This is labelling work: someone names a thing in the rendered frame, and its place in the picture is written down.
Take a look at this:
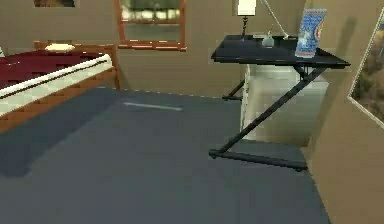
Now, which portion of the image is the pale yellow pillow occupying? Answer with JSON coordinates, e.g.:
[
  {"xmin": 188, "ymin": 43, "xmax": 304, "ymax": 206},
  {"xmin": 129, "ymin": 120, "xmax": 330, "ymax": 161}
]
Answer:
[{"xmin": 44, "ymin": 43, "xmax": 76, "ymax": 53}]

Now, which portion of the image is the wooden bed with red cover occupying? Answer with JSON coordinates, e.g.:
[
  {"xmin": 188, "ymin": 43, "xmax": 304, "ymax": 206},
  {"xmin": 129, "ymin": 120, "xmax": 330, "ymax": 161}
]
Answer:
[{"xmin": 0, "ymin": 40, "xmax": 122, "ymax": 135}]

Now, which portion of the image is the white cabinet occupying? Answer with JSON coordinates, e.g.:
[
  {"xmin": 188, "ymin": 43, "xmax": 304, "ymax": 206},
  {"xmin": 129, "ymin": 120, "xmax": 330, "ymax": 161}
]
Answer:
[{"xmin": 239, "ymin": 63, "xmax": 330, "ymax": 148}]

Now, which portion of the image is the red framed window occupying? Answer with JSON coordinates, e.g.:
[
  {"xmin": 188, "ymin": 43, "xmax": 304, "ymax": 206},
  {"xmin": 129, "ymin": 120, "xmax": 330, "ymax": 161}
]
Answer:
[{"xmin": 113, "ymin": 0, "xmax": 188, "ymax": 52}]

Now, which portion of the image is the black desk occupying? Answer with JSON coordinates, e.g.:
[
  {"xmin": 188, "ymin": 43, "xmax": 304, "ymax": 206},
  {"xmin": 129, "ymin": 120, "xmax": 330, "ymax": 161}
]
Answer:
[{"xmin": 208, "ymin": 34, "xmax": 352, "ymax": 173}]

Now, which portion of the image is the grey round bottle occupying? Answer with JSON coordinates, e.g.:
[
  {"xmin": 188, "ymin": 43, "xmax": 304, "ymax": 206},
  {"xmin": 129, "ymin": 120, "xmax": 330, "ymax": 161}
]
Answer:
[{"xmin": 261, "ymin": 30, "xmax": 276, "ymax": 49}]

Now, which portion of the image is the white shade table lamp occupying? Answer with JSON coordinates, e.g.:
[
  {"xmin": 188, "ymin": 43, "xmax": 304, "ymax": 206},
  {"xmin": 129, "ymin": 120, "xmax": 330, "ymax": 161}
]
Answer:
[{"xmin": 236, "ymin": 0, "xmax": 258, "ymax": 42}]

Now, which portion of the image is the white framed wall picture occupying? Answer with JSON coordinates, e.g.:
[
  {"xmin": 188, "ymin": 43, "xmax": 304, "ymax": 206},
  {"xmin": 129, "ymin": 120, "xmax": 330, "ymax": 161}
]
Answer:
[{"xmin": 347, "ymin": 6, "xmax": 384, "ymax": 130}]

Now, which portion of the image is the small framed wall picture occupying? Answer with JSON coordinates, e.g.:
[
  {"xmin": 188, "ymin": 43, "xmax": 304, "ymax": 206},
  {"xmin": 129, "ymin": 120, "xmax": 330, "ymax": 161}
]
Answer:
[{"xmin": 33, "ymin": 0, "xmax": 80, "ymax": 9}]

